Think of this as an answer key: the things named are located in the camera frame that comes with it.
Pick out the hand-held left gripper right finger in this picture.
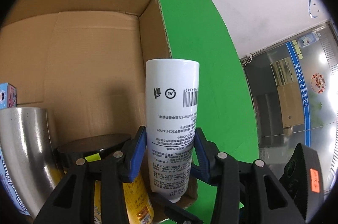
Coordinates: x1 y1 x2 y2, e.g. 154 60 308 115
185 128 308 224

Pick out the blue wave wall decal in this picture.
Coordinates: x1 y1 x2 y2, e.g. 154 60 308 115
308 0 321 19

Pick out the yellow label bottle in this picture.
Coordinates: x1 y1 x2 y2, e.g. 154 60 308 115
57 133 155 224

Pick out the large cardboard box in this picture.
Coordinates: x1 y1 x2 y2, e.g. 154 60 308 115
0 0 198 222

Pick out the silver steel tumbler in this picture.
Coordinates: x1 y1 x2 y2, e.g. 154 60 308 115
0 106 62 219

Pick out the white spray can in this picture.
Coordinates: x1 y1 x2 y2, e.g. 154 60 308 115
146 59 200 201

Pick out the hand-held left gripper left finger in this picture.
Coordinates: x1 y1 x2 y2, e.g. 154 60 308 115
34 126 147 224

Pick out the colourful printed box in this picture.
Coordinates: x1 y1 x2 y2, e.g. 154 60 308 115
0 82 18 110

